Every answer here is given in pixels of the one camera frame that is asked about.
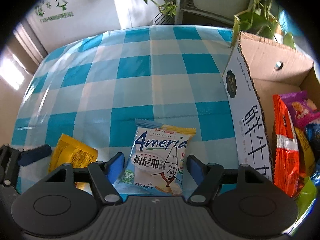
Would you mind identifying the purple snack packet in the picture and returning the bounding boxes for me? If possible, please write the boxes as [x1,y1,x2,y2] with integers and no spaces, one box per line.
[280,90,319,129]

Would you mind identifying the green plastic bag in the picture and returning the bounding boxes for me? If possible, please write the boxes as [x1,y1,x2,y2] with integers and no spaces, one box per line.
[296,178,318,220]

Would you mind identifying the Ameria biscuit packet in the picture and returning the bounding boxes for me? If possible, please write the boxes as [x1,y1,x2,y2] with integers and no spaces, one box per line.
[118,119,196,196]

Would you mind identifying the shiny blue snack bag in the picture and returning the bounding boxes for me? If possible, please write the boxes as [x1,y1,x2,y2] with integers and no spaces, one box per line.
[305,124,320,154]

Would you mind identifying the pothos plant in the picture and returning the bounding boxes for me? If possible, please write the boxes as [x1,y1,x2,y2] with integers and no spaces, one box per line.
[143,0,295,48]

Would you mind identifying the orange red snack packet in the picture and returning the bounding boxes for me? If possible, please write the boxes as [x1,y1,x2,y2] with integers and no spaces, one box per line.
[272,94,300,197]

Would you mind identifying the blue checkered tablecloth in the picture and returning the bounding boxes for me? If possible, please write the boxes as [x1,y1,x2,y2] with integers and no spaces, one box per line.
[11,25,238,168]

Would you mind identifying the yellow orange snack bag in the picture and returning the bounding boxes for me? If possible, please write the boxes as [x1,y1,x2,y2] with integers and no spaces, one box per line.
[295,127,316,177]

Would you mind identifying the white refrigerator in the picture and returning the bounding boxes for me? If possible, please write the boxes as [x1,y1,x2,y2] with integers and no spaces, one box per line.
[26,0,162,53]

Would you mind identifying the cardboard box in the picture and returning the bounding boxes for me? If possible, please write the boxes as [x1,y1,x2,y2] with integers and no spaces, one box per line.
[222,32,319,180]

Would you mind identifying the white metal plant stand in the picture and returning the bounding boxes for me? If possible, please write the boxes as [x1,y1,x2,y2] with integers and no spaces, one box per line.
[152,0,235,28]

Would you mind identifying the yellow snack packet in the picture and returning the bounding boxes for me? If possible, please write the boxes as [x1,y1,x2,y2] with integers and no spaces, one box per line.
[48,133,99,189]

